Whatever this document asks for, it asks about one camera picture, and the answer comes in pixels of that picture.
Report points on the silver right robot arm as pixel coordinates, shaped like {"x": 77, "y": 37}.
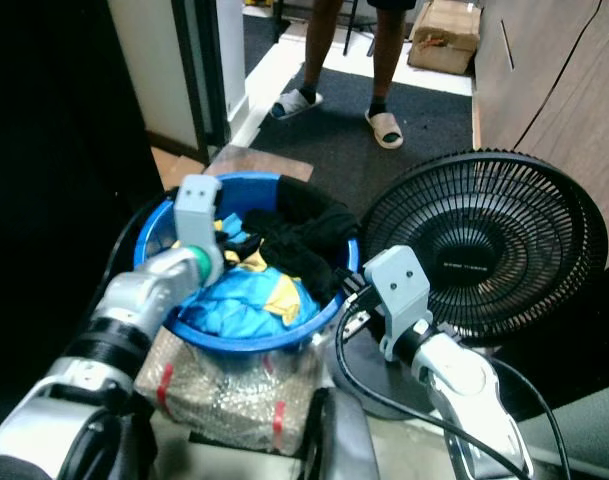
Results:
{"x": 464, "y": 385}

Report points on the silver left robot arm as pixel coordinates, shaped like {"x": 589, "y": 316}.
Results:
{"x": 104, "y": 340}

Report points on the black garment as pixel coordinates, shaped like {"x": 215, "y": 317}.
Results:
{"x": 294, "y": 240}

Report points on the blue plastic laundry basket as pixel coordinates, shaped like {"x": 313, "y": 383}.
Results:
{"x": 249, "y": 342}

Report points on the blue and yellow garment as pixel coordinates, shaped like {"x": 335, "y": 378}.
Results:
{"x": 234, "y": 305}

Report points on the black electric fan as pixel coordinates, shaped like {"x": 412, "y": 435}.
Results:
{"x": 484, "y": 245}

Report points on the silver glitter bag red tag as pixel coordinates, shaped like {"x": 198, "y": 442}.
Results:
{"x": 234, "y": 395}

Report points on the white slide sandal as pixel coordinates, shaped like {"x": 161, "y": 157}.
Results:
{"x": 386, "y": 130}
{"x": 292, "y": 104}

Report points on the dark grey floor mat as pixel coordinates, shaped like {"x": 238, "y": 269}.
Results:
{"x": 434, "y": 125}

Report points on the person's left leg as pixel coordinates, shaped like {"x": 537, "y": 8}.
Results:
{"x": 394, "y": 50}

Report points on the person's leg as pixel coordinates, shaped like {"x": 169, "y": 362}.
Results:
{"x": 394, "y": 50}
{"x": 321, "y": 45}

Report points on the person's right leg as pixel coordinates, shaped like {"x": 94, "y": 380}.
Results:
{"x": 321, "y": 45}

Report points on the brown cardboard box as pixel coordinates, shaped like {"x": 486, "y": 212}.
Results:
{"x": 444, "y": 38}

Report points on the brown wooden cabinet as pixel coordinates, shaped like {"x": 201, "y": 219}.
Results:
{"x": 554, "y": 90}

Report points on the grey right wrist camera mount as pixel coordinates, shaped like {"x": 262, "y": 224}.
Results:
{"x": 399, "y": 290}

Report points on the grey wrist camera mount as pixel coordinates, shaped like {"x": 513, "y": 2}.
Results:
{"x": 196, "y": 210}
{"x": 399, "y": 290}

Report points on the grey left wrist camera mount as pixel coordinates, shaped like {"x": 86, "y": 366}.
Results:
{"x": 196, "y": 210}

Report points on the white door frame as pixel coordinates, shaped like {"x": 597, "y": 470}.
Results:
{"x": 144, "y": 60}

